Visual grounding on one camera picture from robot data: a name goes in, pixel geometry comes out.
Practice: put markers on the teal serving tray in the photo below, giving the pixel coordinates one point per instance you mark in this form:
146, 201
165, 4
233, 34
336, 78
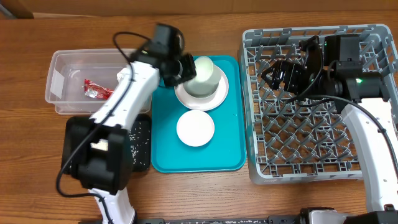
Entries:
225, 151

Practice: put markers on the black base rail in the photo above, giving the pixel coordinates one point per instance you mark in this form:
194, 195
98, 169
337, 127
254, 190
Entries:
273, 219

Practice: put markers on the white napkin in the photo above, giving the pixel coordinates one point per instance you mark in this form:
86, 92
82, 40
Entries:
120, 76

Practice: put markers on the red snack wrapper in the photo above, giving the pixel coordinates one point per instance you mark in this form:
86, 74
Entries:
94, 90

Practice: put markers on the rice and food scraps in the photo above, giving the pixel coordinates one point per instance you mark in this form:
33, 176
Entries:
123, 148

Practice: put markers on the clear plastic bin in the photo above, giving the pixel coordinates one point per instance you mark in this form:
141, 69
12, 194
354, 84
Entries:
70, 68

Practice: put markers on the large white plate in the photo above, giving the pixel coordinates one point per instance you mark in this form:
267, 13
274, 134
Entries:
208, 103

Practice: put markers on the black tray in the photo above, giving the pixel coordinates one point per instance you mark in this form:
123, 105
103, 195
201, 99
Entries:
140, 141

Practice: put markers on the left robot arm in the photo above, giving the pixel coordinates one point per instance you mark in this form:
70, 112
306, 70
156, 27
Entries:
143, 77

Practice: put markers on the white bowl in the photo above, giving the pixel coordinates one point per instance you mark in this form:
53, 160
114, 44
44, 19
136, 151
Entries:
202, 86

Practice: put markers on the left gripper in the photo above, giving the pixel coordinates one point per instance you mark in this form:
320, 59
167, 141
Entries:
188, 71

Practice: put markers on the grey dishwasher rack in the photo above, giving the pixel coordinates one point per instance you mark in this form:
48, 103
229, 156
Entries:
290, 142

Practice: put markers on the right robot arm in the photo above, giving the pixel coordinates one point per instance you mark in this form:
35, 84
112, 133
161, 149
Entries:
333, 71

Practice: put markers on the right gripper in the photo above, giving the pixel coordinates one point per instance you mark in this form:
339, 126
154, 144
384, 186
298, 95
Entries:
280, 67

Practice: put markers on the small white plate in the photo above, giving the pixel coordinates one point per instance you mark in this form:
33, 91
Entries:
195, 128

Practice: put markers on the white paper cup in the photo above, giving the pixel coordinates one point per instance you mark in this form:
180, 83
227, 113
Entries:
204, 66

